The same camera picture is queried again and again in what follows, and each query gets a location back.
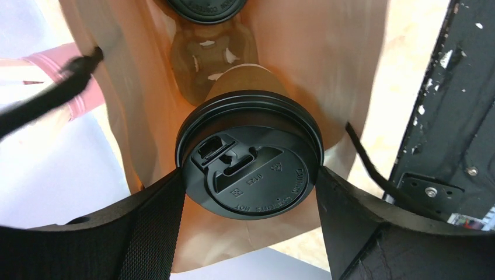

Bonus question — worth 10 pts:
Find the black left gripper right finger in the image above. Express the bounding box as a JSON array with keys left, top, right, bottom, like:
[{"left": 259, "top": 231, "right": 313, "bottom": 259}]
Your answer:
[{"left": 315, "top": 167, "right": 494, "bottom": 279}]

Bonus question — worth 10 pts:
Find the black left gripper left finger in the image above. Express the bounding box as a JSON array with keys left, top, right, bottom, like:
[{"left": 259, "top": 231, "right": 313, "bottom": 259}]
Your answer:
[{"left": 1, "top": 170, "right": 185, "bottom": 279}]

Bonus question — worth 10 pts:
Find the orange paper bag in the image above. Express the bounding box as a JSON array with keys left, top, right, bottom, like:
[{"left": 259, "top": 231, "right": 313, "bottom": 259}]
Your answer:
[{"left": 0, "top": 0, "right": 445, "bottom": 274}]

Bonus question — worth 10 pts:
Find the black plastic cup lid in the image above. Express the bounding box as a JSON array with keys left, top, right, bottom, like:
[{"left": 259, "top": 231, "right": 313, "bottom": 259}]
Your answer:
[{"left": 166, "top": 0, "right": 247, "bottom": 25}]

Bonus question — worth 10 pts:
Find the pink cylindrical straw holder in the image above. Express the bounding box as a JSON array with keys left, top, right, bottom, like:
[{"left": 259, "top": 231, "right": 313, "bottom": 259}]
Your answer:
[{"left": 22, "top": 43, "right": 104, "bottom": 120}]

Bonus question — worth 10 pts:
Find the bundle of white wrapped straws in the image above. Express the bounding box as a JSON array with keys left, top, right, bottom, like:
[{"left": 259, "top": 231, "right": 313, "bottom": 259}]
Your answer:
[{"left": 1, "top": 58, "right": 53, "bottom": 86}]

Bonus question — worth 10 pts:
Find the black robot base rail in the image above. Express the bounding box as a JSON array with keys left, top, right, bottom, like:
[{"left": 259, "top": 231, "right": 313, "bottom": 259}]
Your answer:
[{"left": 390, "top": 1, "right": 494, "bottom": 232}]

